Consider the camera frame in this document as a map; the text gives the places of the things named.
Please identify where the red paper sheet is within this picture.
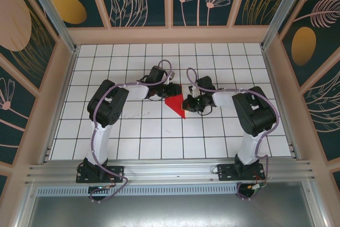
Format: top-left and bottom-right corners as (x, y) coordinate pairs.
(164, 93), (187, 120)

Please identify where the grey metal sheet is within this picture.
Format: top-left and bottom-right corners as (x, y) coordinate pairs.
(26, 194), (316, 227)

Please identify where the small circuit board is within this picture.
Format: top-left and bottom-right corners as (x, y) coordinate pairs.
(248, 183), (266, 194)
(89, 185), (111, 195)

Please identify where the thin black right gripper cable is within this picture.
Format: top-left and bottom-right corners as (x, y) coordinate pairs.
(198, 106), (214, 116)

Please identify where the aluminium mounting rail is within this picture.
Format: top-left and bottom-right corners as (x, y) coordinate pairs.
(25, 159), (316, 186)

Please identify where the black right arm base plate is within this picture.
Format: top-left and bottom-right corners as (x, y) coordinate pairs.
(217, 163), (266, 181)

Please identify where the slotted grey cable duct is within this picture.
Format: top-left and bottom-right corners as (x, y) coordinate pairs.
(36, 183), (240, 197)

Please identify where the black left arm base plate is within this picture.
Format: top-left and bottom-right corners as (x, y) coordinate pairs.
(76, 165), (125, 184)

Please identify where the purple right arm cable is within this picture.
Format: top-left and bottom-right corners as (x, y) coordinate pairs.
(186, 67), (281, 201)

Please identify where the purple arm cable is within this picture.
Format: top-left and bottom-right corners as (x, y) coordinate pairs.
(90, 59), (173, 203)
(186, 67), (281, 201)

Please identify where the thin red black wire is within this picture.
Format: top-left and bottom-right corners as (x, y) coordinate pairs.
(253, 171), (267, 187)
(106, 174), (118, 188)

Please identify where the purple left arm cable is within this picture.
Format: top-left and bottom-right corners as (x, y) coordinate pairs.
(90, 59), (173, 203)

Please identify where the aluminium frame post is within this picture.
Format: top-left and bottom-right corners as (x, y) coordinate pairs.
(22, 0), (80, 54)
(260, 0), (318, 51)

